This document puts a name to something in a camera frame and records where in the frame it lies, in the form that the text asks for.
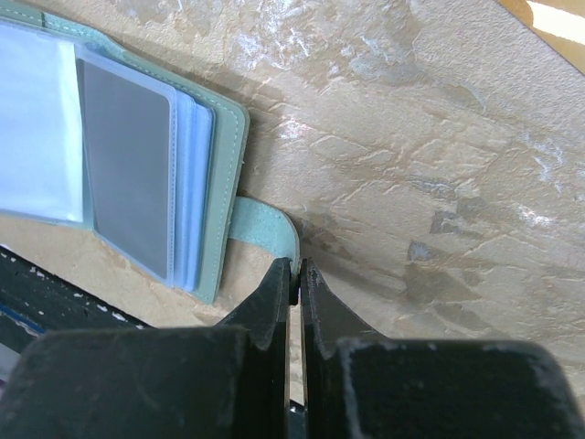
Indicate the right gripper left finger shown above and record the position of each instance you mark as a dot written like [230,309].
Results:
[225,381]

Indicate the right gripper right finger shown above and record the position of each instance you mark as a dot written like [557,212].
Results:
[359,383]

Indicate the sage green card holder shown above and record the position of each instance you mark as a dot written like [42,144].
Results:
[44,164]

